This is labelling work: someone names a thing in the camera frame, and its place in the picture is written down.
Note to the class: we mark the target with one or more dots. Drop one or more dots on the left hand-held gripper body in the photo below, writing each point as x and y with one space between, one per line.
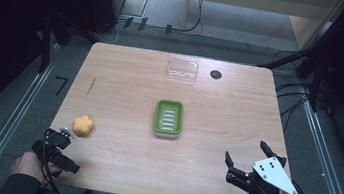
57 157

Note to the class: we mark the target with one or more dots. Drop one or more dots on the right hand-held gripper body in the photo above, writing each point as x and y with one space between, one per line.
265 178

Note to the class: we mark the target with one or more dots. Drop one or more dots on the green soap dish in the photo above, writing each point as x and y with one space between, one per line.
168 119

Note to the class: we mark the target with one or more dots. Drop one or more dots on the person's left hand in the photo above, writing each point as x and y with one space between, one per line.
27 165

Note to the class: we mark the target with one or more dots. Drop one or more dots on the black round table grommet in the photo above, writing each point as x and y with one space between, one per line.
216 74

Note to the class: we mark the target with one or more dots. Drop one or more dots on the clear plastic container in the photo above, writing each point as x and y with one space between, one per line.
182 69

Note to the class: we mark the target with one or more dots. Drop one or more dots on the black tripod stand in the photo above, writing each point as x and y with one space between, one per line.
313 58

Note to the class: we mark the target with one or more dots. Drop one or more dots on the pale wooden furniture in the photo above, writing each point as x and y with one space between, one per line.
259 4

